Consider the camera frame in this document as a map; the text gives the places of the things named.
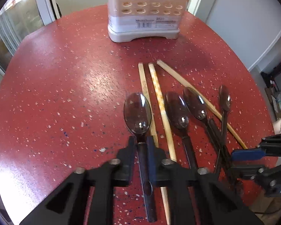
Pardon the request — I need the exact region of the small spoon grey handle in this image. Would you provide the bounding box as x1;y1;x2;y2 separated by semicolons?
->
215;85;231;175

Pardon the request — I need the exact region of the large spoon black handle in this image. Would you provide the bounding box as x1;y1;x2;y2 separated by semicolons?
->
124;92;157;222

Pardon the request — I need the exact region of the plain wooden chopstick with print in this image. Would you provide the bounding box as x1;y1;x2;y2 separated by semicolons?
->
137;62;171;225

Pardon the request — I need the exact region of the orange patterned wooden chopstick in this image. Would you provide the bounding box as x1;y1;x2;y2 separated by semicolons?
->
148;63;177;162

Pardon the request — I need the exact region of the beige utensil holder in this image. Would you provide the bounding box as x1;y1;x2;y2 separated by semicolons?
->
107;0;190;43

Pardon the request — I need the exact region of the glass sliding door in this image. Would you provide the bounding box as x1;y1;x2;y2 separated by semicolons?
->
0;0;60;74

